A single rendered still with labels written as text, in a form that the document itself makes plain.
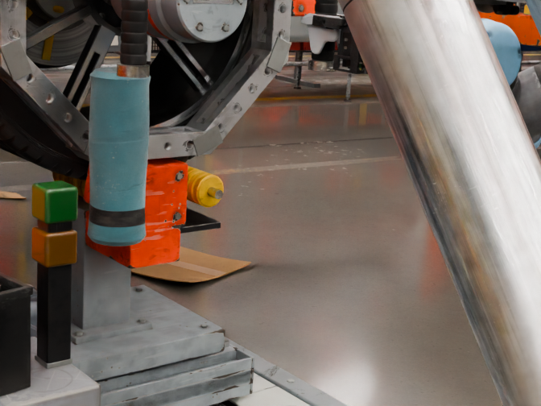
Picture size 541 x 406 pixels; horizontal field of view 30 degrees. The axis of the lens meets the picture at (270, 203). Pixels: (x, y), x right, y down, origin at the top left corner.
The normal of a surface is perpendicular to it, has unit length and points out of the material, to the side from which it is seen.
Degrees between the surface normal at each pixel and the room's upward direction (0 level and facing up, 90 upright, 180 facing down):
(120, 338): 0
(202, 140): 90
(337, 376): 0
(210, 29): 90
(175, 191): 90
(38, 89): 90
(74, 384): 0
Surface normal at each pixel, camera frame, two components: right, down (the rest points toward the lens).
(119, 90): 0.11, 0.20
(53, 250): 0.62, 0.22
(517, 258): -0.18, -0.04
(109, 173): -0.12, 0.28
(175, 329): 0.06, -0.97
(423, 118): -0.54, 0.12
